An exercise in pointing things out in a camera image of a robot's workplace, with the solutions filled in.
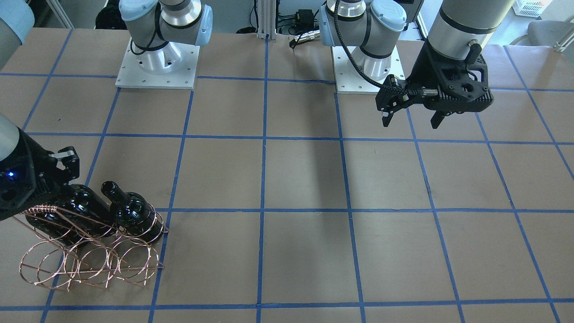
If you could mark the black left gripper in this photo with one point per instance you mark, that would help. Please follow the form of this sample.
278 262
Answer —
422 72

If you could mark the aluminium frame post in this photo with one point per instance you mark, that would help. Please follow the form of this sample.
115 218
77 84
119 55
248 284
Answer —
266 19

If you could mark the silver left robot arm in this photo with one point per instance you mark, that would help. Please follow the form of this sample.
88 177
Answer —
375 28

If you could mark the copper wire wine basket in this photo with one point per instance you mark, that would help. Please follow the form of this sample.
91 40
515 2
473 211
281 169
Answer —
77 257

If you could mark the dark glass wine bottle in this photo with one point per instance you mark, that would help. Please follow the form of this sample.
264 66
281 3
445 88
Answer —
133 213

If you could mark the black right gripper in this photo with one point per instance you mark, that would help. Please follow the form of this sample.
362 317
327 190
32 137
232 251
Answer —
36 162

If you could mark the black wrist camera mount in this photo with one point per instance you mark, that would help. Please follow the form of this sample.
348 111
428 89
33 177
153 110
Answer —
462 85

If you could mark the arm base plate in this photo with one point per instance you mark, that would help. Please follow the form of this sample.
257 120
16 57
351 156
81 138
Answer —
348 80
172 67

